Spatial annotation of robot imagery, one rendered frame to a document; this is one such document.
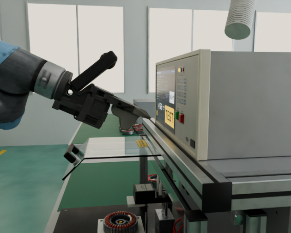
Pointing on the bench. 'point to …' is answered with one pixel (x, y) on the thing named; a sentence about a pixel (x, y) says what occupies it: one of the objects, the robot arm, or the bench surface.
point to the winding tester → (236, 103)
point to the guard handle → (71, 153)
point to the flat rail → (170, 187)
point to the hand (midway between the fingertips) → (146, 113)
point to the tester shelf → (230, 177)
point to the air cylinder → (159, 216)
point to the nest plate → (135, 232)
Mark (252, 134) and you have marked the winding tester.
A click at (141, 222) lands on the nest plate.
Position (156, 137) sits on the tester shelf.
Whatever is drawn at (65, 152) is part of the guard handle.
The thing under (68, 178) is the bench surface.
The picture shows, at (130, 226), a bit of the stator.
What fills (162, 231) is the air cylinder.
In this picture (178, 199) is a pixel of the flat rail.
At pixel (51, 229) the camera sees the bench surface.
